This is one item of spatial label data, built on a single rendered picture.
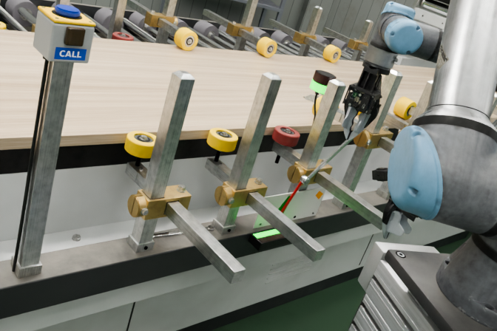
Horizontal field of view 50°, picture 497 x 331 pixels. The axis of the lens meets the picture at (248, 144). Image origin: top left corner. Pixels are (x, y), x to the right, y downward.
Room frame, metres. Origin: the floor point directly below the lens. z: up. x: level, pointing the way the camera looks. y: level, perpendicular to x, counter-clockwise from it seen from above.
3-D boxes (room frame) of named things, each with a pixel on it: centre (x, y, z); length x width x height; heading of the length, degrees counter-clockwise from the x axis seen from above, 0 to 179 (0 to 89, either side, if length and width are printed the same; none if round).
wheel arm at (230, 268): (1.03, 0.10, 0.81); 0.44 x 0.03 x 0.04; 47
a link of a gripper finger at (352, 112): (1.35, -0.23, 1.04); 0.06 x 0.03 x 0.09; 158
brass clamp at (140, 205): (1.06, 0.15, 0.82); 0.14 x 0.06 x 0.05; 137
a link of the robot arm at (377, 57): (1.35, -0.25, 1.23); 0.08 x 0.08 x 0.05
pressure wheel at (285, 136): (1.53, -0.10, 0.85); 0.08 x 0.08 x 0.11
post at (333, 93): (1.40, -0.17, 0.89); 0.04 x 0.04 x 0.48; 47
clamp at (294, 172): (1.42, -0.19, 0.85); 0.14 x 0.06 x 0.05; 137
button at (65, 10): (0.85, 0.34, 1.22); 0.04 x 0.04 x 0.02
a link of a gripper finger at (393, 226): (1.22, -0.41, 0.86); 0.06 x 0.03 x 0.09; 47
